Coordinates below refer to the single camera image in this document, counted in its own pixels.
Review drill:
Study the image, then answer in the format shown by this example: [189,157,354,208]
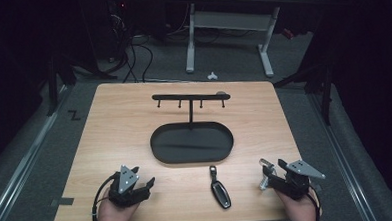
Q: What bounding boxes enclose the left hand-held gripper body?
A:
[106,164,152,209]

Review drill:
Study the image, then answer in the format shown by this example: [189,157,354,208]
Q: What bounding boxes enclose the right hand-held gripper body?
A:
[269,158,328,202]

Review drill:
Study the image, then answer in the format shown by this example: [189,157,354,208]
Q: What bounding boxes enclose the silver keys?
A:
[258,157,279,192]

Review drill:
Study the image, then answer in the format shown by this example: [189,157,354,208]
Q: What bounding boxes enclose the person's right hand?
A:
[275,186,319,221]

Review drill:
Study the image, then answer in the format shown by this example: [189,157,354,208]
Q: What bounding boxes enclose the person's left hand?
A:
[96,194,141,221]

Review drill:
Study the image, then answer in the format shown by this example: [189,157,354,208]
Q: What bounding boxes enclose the black car key fob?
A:
[208,164,233,211]

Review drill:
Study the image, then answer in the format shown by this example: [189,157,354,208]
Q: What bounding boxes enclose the black key rack with tray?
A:
[147,90,236,167]

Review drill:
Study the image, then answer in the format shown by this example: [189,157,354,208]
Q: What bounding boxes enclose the black stand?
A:
[270,47,339,129]
[42,52,80,117]

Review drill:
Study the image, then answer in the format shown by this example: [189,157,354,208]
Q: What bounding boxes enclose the white metal-legged desk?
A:
[181,0,328,83]

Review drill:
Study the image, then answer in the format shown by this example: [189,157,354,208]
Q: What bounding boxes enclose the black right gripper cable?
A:
[305,184,324,221]

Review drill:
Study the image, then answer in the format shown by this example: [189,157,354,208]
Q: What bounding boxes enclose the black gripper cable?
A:
[305,184,324,221]
[90,172,123,221]

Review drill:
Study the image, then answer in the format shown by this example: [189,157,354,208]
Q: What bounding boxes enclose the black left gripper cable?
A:
[90,172,123,221]

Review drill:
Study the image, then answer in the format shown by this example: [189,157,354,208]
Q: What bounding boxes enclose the metal floor rail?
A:
[307,89,380,221]
[0,85,78,221]

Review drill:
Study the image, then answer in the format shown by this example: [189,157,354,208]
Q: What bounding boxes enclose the bundle of black floor cables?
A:
[105,1,156,85]

